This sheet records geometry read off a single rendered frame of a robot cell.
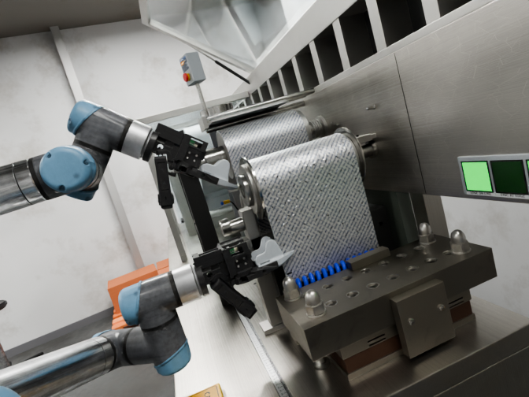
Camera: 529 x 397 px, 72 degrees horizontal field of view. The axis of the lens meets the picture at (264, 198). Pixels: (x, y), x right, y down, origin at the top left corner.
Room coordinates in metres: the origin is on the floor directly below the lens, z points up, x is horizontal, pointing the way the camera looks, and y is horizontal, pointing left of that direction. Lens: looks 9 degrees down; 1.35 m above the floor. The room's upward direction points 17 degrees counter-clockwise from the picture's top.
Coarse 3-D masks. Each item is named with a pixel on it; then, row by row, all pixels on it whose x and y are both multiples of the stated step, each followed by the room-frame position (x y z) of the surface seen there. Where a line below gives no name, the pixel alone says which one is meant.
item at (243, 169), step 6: (348, 138) 0.84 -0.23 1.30; (354, 150) 0.82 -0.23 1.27; (240, 168) 0.82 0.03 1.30; (246, 168) 0.79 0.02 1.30; (240, 174) 0.84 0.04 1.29; (246, 174) 0.78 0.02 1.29; (252, 180) 0.77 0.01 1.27; (252, 186) 0.76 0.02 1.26; (252, 192) 0.78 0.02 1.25; (258, 198) 0.77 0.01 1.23; (258, 204) 0.77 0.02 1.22; (258, 210) 0.79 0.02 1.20
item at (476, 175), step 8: (464, 168) 0.62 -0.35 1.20; (472, 168) 0.61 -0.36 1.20; (480, 168) 0.59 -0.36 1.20; (464, 176) 0.63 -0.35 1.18; (472, 176) 0.61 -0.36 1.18; (480, 176) 0.59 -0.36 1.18; (488, 176) 0.58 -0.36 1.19; (472, 184) 0.61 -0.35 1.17; (480, 184) 0.60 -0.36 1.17; (488, 184) 0.58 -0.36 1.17
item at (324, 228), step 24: (336, 192) 0.80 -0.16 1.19; (360, 192) 0.81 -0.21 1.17; (288, 216) 0.77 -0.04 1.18; (312, 216) 0.78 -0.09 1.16; (336, 216) 0.79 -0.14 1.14; (360, 216) 0.81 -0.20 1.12; (288, 240) 0.77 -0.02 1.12; (312, 240) 0.78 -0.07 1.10; (336, 240) 0.79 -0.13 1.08; (360, 240) 0.80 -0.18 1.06; (288, 264) 0.76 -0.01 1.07; (312, 264) 0.77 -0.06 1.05
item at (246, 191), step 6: (240, 180) 0.80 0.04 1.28; (246, 180) 0.79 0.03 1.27; (240, 186) 0.83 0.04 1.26; (246, 186) 0.78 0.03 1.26; (240, 192) 0.84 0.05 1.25; (246, 192) 0.78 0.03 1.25; (246, 198) 0.79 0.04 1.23; (252, 198) 0.79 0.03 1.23; (246, 204) 0.81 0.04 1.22; (252, 204) 0.80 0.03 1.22
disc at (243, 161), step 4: (240, 160) 0.84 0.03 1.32; (244, 160) 0.80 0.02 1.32; (240, 164) 0.85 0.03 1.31; (244, 164) 0.81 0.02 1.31; (248, 164) 0.78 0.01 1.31; (248, 168) 0.78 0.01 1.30; (252, 168) 0.77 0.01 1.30; (252, 172) 0.76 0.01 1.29; (252, 176) 0.77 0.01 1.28; (256, 176) 0.75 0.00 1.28; (256, 180) 0.75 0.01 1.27; (256, 184) 0.76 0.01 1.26; (260, 188) 0.75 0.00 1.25; (260, 192) 0.75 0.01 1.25; (260, 196) 0.75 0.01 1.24; (260, 200) 0.76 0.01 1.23; (264, 208) 0.76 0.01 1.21; (260, 212) 0.80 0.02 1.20; (264, 212) 0.77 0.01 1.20; (260, 216) 0.81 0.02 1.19; (264, 216) 0.78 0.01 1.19
